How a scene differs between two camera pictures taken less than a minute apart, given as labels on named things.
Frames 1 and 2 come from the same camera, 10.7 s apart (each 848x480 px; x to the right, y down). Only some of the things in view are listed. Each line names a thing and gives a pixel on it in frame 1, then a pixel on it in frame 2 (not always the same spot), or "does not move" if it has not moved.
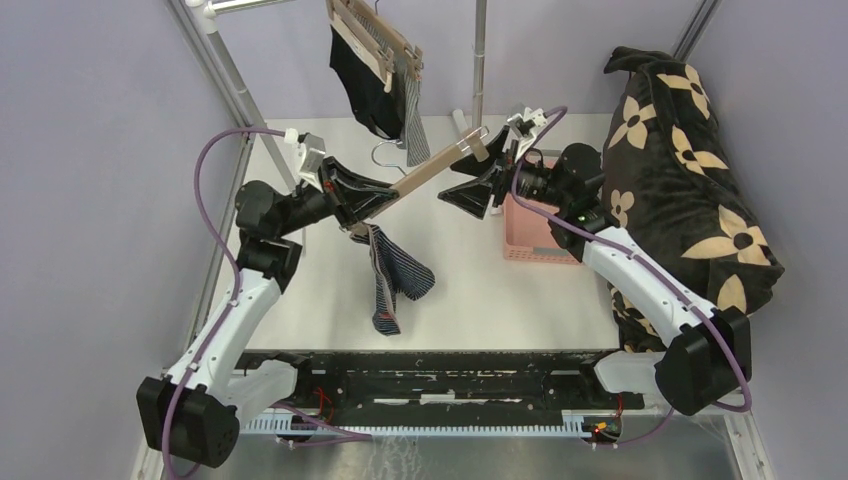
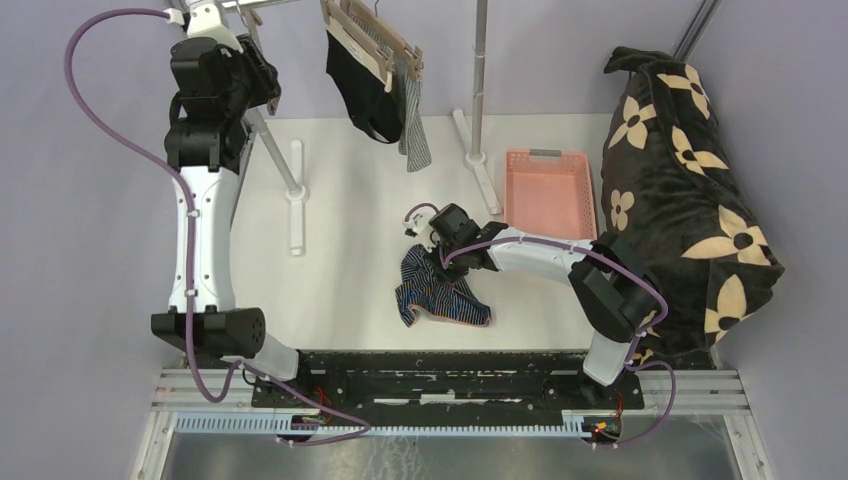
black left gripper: (365, 197) -> (264, 75)
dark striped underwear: (396, 271) -> (425, 285)
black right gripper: (473, 196) -> (458, 273)
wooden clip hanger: (470, 145) -> (252, 19)
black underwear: (364, 89) does not move
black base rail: (378, 382) does not move
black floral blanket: (672, 197) does not move
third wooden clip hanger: (377, 39) does not move
